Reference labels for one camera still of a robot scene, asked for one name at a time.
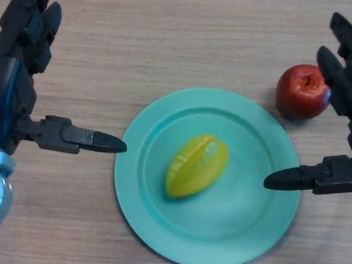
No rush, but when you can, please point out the red apple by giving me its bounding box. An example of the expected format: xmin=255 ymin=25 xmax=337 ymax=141
xmin=273 ymin=61 xmax=335 ymax=123

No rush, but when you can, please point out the green round plate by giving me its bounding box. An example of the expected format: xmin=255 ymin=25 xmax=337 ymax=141
xmin=105 ymin=80 xmax=310 ymax=264

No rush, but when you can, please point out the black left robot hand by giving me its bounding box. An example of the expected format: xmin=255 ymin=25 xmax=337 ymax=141
xmin=0 ymin=0 xmax=142 ymax=167

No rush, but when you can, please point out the yellow starfruit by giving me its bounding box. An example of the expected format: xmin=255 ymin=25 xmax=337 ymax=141
xmin=163 ymin=130 xmax=232 ymax=205

